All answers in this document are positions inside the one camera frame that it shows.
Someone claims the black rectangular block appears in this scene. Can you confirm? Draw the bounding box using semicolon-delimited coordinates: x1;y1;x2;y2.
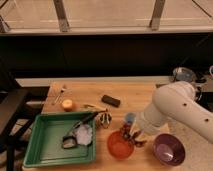
101;95;121;107

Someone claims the red plastic bowl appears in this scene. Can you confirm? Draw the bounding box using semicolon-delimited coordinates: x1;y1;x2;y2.
107;131;134;159

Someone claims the yellow green banana peel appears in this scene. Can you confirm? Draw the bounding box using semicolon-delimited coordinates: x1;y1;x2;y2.
83;104;107;111

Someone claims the silver fork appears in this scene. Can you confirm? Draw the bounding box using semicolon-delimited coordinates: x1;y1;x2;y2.
52;85;67;105

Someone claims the white cloth in tray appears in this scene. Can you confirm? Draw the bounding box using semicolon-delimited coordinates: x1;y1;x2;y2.
75;124;93;146

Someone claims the silver metal pan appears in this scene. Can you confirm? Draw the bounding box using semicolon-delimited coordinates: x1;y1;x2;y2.
173;67;196;83

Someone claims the orange apple fruit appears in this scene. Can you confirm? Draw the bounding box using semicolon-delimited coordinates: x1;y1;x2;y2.
61;99;74;112

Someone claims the black handled spatula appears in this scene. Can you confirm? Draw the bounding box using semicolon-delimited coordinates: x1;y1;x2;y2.
62;112;98;149

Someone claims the blue plastic cup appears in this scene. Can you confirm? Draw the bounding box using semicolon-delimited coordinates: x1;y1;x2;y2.
124;112;136;125

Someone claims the bunch of grapes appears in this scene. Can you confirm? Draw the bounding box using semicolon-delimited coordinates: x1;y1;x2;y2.
120;124;131;140

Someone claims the black chair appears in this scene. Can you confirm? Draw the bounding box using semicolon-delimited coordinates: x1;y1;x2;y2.
0;87;48;171

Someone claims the green plastic tray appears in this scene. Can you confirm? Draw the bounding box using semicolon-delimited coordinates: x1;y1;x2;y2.
24;112;96;168

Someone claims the dark purple bowl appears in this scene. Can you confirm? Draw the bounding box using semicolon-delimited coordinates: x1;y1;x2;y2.
153;133;186;167

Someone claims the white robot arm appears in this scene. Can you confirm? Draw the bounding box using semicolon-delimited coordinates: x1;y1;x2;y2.
133;81;213;144

